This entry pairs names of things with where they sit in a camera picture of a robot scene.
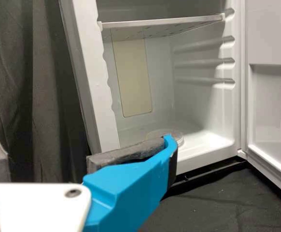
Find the black platform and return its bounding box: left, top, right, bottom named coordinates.
left=171, top=156, right=249, bottom=189

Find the white incubator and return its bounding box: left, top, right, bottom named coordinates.
left=58, top=0, right=248, bottom=178

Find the petri dish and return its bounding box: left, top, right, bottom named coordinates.
left=146, top=129, right=185, bottom=147

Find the incubator door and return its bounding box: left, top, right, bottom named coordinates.
left=237, top=0, right=281, bottom=202

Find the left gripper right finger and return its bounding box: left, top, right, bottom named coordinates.
left=82, top=133, right=180, bottom=232

